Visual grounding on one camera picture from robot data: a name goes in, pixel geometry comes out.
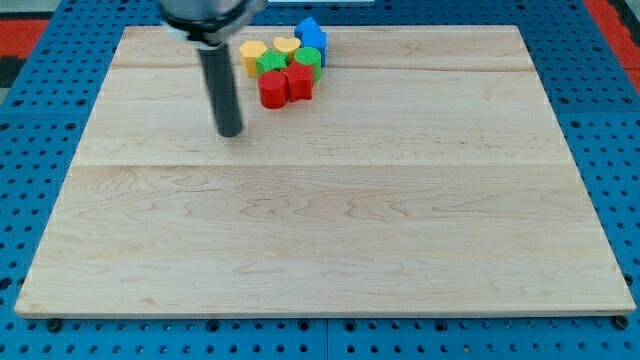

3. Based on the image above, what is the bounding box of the blue triangle block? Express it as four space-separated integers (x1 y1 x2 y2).
294 16 321 39

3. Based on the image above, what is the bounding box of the red star block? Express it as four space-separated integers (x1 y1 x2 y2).
281 61 314 102

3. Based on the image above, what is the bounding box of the blue cube block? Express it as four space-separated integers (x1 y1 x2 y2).
302 31 328 67

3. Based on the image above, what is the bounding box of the green star block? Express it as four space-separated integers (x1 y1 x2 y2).
256 49 288 76

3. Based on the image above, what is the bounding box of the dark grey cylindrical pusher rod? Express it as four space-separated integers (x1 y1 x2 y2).
198 44 243 138

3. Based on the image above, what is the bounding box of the green cylinder block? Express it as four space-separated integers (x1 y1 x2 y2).
294 47 322 83

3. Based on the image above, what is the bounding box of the red cylinder block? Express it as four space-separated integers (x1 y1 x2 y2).
257 71 288 109

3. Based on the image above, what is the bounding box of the yellow heart block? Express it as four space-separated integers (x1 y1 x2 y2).
273 36 302 63

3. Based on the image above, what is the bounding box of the yellow pentagon block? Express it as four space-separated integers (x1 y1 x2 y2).
239 40 268 77

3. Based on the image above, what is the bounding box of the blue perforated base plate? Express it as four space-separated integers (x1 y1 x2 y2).
1 0 639 359

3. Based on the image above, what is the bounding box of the light wooden board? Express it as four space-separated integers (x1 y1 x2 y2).
15 25 636 319

